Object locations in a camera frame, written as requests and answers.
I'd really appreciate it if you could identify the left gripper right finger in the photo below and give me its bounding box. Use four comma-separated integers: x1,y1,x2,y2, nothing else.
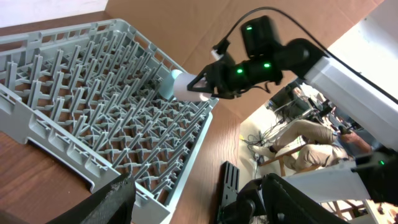
261,174,347,224

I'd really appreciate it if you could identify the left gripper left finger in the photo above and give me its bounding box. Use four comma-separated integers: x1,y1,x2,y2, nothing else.
49,173,136,224

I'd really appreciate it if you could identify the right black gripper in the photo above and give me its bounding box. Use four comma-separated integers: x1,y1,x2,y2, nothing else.
187,59,246,100

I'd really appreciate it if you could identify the pink plastic cup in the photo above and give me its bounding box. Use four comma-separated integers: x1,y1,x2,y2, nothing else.
173,73,212,103

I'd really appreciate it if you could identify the light blue plastic cup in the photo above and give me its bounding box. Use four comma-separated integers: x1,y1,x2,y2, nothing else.
159,69,182,100

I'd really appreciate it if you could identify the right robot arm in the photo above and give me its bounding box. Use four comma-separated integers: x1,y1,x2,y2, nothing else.
187,16,397,204

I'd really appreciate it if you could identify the grey plastic dishwasher rack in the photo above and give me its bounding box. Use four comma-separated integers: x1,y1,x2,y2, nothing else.
1,19,216,223

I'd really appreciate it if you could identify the seated person in background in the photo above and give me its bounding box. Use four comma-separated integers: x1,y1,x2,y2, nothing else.
249,119,379,171

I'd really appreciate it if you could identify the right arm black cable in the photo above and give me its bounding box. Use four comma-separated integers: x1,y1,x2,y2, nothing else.
213,6,398,105

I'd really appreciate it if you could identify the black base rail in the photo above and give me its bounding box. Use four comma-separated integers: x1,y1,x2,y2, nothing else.
215,161,239,224

